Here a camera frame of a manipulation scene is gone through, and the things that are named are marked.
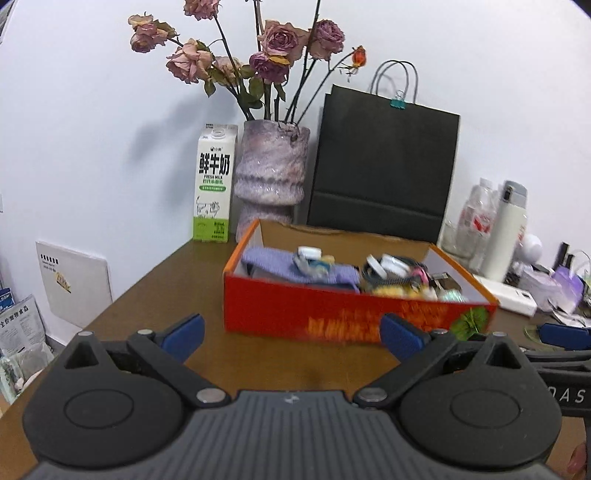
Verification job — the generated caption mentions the white round disc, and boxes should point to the white round disc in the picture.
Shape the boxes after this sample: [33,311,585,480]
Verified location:
[380,254,410,278]

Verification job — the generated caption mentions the person's right hand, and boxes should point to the person's right hand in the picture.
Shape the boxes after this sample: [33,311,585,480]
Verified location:
[567,443,587,479]

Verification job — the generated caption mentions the yellow plush toy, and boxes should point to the yellow plush toy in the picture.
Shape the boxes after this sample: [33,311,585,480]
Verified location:
[372,284,422,298]

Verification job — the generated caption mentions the white power bank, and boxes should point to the white power bank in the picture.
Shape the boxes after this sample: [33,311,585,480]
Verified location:
[474,275,538,318]

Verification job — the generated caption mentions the white tin box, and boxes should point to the white tin box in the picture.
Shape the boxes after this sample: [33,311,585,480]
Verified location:
[519,270,561,302]

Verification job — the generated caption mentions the white figurine toy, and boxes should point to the white figurine toy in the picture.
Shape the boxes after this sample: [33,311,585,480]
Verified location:
[511,233,543,276]

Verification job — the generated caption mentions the clear glass cup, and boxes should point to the clear glass cup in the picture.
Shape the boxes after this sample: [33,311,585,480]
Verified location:
[441,220,479,260]

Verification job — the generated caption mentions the white thermos bottle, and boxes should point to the white thermos bottle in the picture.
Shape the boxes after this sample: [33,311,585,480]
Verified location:
[480,180,528,282]

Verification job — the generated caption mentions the plastic water bottle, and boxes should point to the plastic water bottle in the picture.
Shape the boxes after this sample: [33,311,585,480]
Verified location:
[456,178,496,258]

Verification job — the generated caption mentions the blue white paper boxes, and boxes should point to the blue white paper boxes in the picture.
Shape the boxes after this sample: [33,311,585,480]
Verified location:
[1,295,54,405]

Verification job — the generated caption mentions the orange cardboard box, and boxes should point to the orange cardboard box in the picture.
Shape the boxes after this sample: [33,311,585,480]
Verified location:
[223,220,498,343]

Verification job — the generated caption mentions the purple knitted pouch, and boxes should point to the purple knitted pouch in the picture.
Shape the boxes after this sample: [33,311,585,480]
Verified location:
[240,247,361,293]

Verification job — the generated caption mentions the black paper bag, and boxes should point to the black paper bag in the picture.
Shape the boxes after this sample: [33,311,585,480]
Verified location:
[307,60,460,243]

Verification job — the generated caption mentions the purple textured vase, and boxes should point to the purple textured vase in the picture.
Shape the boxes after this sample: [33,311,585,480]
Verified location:
[233,120,311,240]

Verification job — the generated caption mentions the fresh milk carton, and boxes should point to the fresh milk carton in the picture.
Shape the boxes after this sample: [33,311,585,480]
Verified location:
[192,124,238,243]

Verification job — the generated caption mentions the teal binder clip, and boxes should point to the teal binder clip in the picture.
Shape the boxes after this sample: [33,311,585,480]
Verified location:
[390,90,406,110]

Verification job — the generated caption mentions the dried rose bouquet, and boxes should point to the dried rose bouquet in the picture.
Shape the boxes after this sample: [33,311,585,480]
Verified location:
[126,0,368,125]

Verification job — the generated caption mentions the black coiled cable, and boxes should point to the black coiled cable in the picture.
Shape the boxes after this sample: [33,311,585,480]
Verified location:
[361,253,431,292]

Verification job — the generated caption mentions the white wall panel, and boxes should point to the white wall panel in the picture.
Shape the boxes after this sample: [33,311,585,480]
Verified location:
[36,241,113,328]

